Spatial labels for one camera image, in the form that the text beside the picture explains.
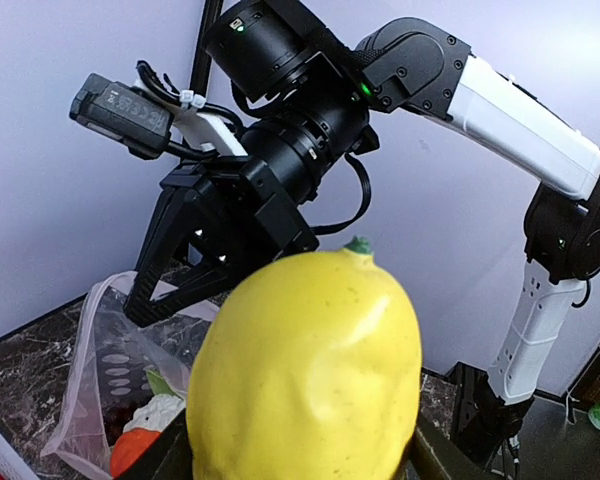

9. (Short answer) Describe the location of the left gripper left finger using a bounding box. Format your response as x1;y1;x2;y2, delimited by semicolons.
115;409;193;479

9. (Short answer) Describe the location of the yellow bell pepper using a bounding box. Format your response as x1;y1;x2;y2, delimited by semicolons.
186;237;422;479

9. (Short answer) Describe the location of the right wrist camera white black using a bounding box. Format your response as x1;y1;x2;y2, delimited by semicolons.
69;60;247;162

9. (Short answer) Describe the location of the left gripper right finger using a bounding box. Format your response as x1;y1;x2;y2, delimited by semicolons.
406;414;485;480

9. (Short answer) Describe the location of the dark red grape bunch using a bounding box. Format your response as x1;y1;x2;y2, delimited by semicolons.
103;402;137;446

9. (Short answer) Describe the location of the clear zip top bag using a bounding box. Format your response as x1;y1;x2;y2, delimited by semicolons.
41;271;219;479

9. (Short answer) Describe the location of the right black frame post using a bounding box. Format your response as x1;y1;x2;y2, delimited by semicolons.
189;0;224;96

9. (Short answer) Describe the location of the orange bell pepper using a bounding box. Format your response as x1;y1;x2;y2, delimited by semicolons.
109;428;160;478

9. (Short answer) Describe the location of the white green cauliflower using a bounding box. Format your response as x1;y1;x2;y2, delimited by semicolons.
123;370;185;433

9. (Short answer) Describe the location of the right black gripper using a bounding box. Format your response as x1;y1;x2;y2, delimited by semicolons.
124;155;318;327

